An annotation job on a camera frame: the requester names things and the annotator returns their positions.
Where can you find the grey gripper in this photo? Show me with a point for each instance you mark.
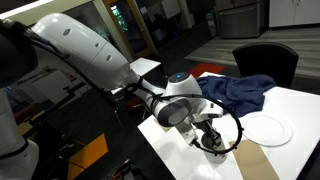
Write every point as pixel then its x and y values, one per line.
pixel 207 138

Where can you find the small brown paper napkin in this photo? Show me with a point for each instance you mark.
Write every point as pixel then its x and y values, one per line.
pixel 165 129

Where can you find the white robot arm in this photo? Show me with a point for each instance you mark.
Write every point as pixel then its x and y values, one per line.
pixel 88 56

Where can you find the large white plate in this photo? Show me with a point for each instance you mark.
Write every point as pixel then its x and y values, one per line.
pixel 266 130

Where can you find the white ceramic mug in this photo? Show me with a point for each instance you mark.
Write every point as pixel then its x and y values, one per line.
pixel 211 152

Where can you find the stainless steel refrigerator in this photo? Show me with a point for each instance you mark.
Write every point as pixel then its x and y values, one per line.
pixel 238 18

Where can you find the black chair far end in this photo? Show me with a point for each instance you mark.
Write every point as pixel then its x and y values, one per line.
pixel 273 59

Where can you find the blue cloth towel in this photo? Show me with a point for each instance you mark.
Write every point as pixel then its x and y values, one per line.
pixel 241 95

